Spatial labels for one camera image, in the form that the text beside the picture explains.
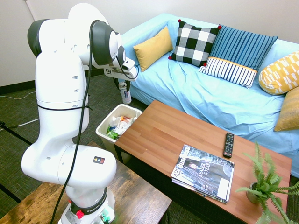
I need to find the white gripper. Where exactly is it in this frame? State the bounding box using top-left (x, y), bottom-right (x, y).
top-left (104, 65), bottom-right (140, 92)

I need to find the silver drink can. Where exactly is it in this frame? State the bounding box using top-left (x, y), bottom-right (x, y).
top-left (118, 81), bottom-right (132, 105)

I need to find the white crumpled paper trash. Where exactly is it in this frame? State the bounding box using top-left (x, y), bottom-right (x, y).
top-left (109, 115), bottom-right (138, 136)

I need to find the white plastic trash bin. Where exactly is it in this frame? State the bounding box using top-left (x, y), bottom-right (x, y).
top-left (95, 104), bottom-right (143, 165)

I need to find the green wrapper trash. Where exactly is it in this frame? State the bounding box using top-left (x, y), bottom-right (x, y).
top-left (106, 126), bottom-right (120, 140)

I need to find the plain mustard yellow pillow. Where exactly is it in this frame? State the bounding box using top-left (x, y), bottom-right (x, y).
top-left (133, 26), bottom-right (174, 73)

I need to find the brown wooden coffee table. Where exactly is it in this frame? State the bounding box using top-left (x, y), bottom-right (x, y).
top-left (114, 100), bottom-right (292, 224)

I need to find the black white checkered pillow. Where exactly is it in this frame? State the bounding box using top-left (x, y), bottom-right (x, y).
top-left (168, 19), bottom-right (222, 68)

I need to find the light blue covered sofa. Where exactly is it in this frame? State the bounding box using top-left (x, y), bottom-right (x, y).
top-left (120, 13), bottom-right (299, 178)

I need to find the dark rustic wooden table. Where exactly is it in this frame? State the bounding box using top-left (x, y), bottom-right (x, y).
top-left (0, 141), bottom-right (173, 224)

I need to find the black floor bar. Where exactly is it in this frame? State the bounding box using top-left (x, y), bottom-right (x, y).
top-left (0, 120), bottom-right (33, 146)
top-left (0, 183), bottom-right (22, 204)

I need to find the stack of magazines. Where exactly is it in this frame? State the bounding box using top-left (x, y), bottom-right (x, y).
top-left (171, 144), bottom-right (235, 203)

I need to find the blue striped pillow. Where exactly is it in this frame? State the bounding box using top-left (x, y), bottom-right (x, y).
top-left (198, 24), bottom-right (279, 90)

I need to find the magazine under cover magazine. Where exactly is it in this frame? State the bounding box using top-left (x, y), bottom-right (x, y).
top-left (171, 177), bottom-right (231, 205)

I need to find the black remote control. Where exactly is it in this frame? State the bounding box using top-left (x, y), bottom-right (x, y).
top-left (222, 132), bottom-right (235, 159)

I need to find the yellow white patterned bolster pillow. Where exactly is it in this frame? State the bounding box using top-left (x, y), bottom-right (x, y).
top-left (258, 50), bottom-right (299, 96)

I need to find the grey plant pot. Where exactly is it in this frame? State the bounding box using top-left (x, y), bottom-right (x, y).
top-left (245, 182), bottom-right (260, 204)

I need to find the mustard woven pillow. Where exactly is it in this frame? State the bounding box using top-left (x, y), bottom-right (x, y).
top-left (273, 86), bottom-right (299, 132)

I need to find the green fern plant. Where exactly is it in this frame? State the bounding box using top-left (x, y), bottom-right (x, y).
top-left (235, 140), bottom-right (299, 224)

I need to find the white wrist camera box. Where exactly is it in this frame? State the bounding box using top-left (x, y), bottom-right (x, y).
top-left (121, 58), bottom-right (136, 71)

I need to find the thin white floor cable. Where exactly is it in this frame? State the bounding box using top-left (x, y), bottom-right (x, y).
top-left (0, 91), bottom-right (37, 100)

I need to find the white wall conduit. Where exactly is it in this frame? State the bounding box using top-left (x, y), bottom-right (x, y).
top-left (22, 0), bottom-right (36, 22)

